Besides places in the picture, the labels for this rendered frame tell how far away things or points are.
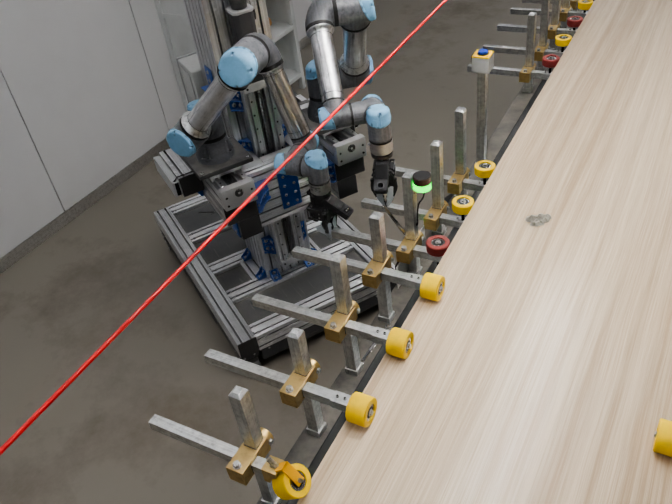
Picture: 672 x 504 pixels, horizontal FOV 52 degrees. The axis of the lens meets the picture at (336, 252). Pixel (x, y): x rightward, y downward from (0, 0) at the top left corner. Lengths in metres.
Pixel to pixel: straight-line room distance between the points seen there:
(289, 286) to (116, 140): 1.95
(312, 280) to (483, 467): 1.77
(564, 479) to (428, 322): 0.60
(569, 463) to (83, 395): 2.34
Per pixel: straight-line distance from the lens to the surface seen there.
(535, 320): 2.09
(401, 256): 2.38
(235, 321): 3.17
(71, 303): 4.00
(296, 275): 3.35
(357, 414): 1.78
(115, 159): 4.81
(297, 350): 1.81
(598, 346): 2.04
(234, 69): 2.25
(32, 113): 4.38
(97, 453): 3.21
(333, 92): 2.29
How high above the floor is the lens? 2.37
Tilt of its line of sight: 39 degrees down
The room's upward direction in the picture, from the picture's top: 9 degrees counter-clockwise
